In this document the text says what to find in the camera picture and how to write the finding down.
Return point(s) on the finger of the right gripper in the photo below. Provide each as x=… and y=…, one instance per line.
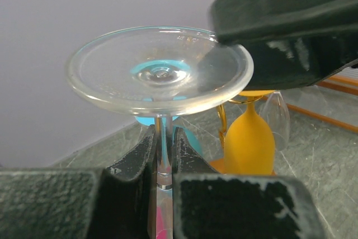
x=293, y=43

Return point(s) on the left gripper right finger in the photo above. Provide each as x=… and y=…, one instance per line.
x=207, y=204

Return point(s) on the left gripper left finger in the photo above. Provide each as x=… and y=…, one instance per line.
x=75, y=199

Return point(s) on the magenta plastic wine glass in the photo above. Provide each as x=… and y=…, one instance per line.
x=161, y=231

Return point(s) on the yellow plastic wine glass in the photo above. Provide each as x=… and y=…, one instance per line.
x=249, y=146

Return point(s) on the clear wine glass front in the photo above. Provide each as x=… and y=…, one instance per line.
x=155, y=72

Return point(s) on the clear wine glass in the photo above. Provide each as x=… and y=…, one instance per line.
x=155, y=72
x=292, y=114

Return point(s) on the wooden shelf rack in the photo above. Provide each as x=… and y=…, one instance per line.
x=333, y=101

